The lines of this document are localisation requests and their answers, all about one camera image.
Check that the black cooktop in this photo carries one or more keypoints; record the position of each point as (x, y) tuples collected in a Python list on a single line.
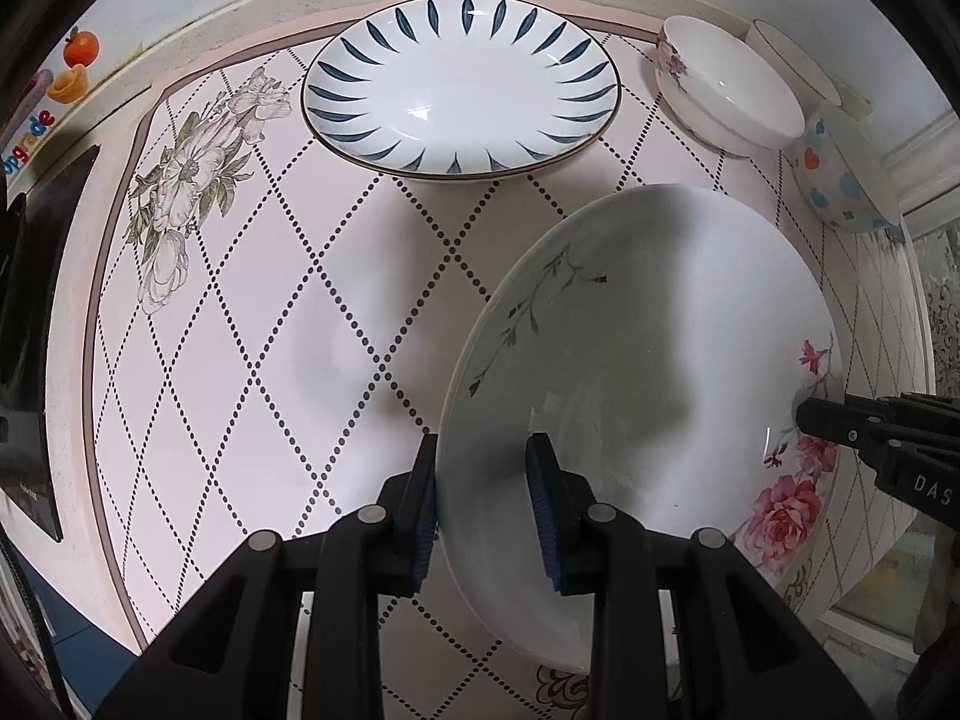
[(37, 315)]

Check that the colourful fruit wall sticker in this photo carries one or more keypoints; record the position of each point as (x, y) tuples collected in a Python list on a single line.
[(79, 49)]

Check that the white plate with pink roses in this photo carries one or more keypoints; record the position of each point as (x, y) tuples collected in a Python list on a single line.
[(660, 330)]

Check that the white bowl with pink flowers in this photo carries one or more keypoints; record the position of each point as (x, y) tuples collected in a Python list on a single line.
[(724, 94)]

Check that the white bowl with dark rim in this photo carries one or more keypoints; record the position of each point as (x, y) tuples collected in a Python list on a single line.
[(795, 56)]

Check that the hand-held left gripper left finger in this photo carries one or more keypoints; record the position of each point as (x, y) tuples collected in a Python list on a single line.
[(426, 525)]

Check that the blue kitchen cabinet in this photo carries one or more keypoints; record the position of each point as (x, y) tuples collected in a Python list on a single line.
[(67, 645)]

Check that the white framed glass door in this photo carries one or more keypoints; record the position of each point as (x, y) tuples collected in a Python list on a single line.
[(930, 165)]

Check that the white plate blue leaf pattern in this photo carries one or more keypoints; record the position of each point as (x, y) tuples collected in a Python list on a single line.
[(457, 82)]

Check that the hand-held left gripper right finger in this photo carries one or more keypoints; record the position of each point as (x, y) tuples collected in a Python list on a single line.
[(541, 517)]

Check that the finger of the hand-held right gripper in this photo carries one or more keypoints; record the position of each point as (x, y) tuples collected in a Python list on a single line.
[(900, 403), (836, 424)]

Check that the white bowl with coloured dots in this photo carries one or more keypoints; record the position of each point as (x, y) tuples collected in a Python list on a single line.
[(832, 172)]

